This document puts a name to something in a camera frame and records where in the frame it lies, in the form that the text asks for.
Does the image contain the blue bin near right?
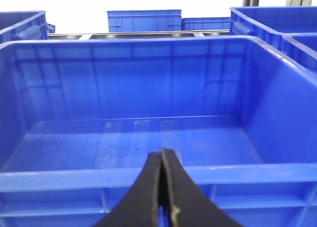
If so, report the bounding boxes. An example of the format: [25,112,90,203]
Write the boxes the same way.
[282,33,317,73]

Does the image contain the blue bin far right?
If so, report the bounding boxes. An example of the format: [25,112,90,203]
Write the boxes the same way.
[229,6,317,50]

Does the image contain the distant low blue crate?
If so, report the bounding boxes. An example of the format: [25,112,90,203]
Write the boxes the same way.
[181,17,231,31]

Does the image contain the blue plastic target bin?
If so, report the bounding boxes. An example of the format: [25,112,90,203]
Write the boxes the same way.
[0,36,317,227]

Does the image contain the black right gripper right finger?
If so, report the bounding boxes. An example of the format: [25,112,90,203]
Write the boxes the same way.
[161,148,241,227]

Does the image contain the metal rack rail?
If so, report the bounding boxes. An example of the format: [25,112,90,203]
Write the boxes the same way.
[48,29,230,40]

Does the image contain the blue bin far left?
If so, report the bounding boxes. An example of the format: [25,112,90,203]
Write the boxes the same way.
[0,10,49,44]

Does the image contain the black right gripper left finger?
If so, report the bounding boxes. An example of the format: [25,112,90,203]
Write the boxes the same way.
[95,152,162,227]

